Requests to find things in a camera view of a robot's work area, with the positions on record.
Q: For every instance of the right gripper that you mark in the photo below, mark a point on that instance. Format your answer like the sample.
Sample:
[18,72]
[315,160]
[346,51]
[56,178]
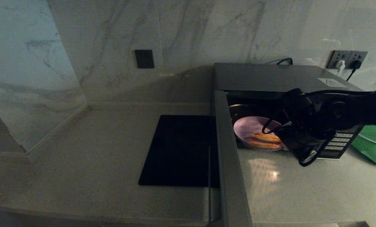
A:
[298,140]

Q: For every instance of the purple plate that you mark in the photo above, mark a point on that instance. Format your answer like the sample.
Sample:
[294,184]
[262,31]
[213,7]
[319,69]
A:
[248,126]

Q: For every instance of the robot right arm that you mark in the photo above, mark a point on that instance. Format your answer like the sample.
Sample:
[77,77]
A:
[339,110]

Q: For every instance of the silver microwave oven body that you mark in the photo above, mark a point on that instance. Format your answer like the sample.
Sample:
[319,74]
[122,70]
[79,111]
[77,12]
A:
[270,75]

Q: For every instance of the orange french fry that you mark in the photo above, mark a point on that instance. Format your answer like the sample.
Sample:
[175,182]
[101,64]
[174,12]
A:
[265,137]
[262,144]

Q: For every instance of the white warning sticker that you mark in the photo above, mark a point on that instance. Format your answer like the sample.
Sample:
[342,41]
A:
[331,82]

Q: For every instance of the green plastic tray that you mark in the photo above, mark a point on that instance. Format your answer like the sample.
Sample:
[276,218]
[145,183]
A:
[372,151]

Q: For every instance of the white power plug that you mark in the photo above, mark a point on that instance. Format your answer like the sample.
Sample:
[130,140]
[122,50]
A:
[340,66]

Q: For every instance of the black induction cooktop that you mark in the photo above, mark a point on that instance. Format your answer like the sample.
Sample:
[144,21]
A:
[178,151]

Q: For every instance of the dark double wall socket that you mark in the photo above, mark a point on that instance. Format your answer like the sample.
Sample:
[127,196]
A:
[349,55]

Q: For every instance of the dark single wall socket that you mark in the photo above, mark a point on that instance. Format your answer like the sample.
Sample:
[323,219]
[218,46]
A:
[144,59]

